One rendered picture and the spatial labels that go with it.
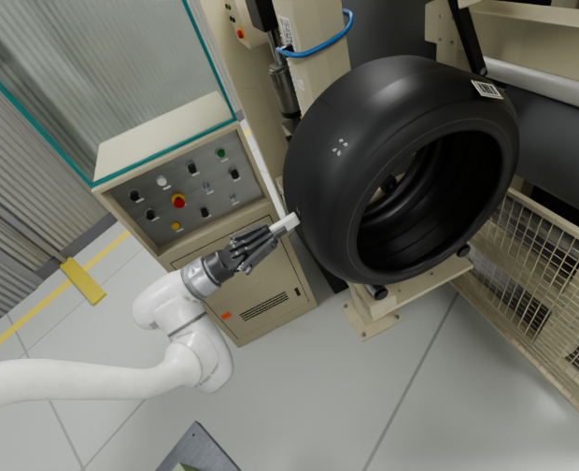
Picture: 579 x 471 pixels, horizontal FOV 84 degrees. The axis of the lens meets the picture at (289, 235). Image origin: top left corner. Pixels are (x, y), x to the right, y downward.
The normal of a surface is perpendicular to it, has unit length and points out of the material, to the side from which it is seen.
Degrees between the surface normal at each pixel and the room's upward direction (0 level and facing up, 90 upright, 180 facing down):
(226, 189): 90
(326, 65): 90
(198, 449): 0
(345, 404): 0
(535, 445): 0
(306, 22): 90
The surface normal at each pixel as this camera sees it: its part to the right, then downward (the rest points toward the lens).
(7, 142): 0.74, 0.32
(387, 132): -0.18, 0.07
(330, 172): -0.71, 0.04
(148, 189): 0.36, 0.61
